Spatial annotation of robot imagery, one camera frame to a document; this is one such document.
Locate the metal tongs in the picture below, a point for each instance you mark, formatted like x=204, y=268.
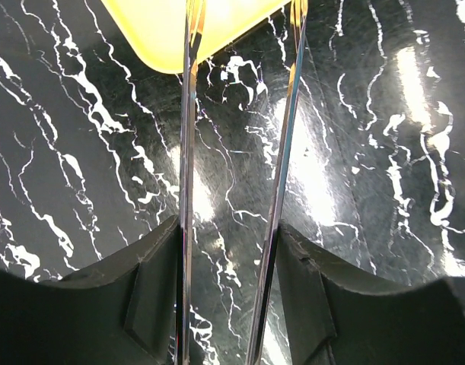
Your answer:
x=193, y=31

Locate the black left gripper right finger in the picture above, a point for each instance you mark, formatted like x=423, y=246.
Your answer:
x=337, y=313

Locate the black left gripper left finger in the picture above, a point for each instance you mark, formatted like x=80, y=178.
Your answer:
x=119, y=310

